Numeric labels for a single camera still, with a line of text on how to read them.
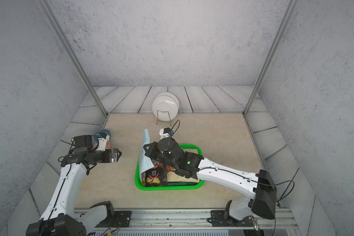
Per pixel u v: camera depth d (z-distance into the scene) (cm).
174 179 78
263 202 38
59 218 39
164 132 63
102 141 72
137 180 79
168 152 47
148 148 64
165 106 107
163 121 113
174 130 63
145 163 63
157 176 77
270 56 87
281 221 71
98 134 70
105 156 70
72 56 87
